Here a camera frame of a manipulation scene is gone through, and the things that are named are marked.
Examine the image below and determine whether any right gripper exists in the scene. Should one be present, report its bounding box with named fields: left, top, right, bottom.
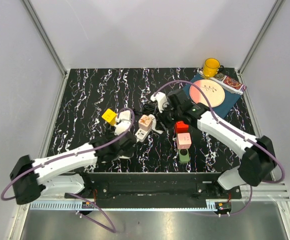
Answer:
left=152, top=103, right=182, bottom=133

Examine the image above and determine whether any white cube charger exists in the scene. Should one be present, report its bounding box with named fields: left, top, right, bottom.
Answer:
left=119, top=155, right=132, bottom=159

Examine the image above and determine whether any red cube socket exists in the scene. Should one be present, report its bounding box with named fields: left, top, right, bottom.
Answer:
left=174, top=121, right=189, bottom=134

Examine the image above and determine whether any white rectangular power strip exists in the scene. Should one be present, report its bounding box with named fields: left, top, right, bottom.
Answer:
left=135, top=126, right=152, bottom=143

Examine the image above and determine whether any beige cube socket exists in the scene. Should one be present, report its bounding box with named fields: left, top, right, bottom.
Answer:
left=138, top=114, right=153, bottom=132

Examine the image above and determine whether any pink cube socket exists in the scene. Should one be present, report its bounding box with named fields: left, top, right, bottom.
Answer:
left=176, top=132, right=192, bottom=150

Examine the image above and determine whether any yellow cube socket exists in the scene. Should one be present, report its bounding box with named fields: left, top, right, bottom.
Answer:
left=101, top=108, right=117, bottom=126

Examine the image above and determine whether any green power strip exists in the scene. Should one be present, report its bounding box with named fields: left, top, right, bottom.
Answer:
left=178, top=149, right=190, bottom=164

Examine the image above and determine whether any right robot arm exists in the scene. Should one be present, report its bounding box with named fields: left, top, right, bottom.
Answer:
left=150, top=89, right=277, bottom=199

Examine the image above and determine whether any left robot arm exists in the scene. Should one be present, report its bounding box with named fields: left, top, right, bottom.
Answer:
left=9, top=131, right=138, bottom=205

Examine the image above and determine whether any pink cream plate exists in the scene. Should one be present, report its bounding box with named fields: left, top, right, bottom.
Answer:
left=189, top=79, right=225, bottom=108

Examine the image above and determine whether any yellow mug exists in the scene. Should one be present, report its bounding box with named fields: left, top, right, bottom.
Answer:
left=202, top=58, right=224, bottom=78

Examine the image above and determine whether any blue placemat cloth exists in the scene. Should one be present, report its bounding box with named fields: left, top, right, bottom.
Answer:
left=183, top=73, right=241, bottom=119

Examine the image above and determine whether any black coiled cable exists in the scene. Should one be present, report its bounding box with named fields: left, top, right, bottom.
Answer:
left=132, top=104, right=161, bottom=117

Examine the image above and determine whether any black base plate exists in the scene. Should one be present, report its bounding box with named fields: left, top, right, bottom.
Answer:
left=77, top=172, right=242, bottom=209

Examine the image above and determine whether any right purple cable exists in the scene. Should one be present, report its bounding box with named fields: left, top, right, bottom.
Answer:
left=152, top=80, right=286, bottom=218

